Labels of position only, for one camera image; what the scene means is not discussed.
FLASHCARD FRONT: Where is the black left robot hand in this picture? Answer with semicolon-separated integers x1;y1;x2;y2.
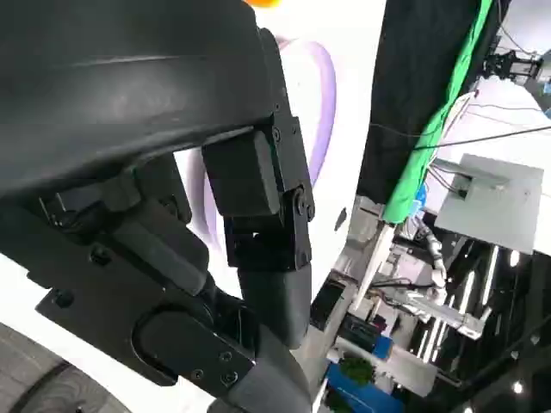
0;0;316;413

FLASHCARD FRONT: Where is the lilac plate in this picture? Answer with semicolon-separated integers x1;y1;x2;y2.
189;36;337;259

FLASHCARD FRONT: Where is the black backdrop curtain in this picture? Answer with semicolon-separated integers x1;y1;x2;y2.
356;0;494;207

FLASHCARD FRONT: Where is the green cloth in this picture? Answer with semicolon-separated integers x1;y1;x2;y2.
381;0;494;225

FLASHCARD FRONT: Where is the green plant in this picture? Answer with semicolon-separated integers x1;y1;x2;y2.
338;356;375;384

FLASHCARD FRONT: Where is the black workshop machine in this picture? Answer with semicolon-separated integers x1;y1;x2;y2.
481;49;544;81

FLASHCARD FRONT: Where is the blue box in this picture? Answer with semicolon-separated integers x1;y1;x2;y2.
325;361;406;413

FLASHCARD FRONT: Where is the grey metal cabinet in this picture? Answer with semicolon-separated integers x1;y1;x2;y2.
433;153;546;256

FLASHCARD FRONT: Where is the silver metal beam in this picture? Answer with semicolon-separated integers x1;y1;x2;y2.
404;296;483;341

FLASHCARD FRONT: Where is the thin black workshop cable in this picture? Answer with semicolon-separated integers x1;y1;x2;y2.
368;122;551;151

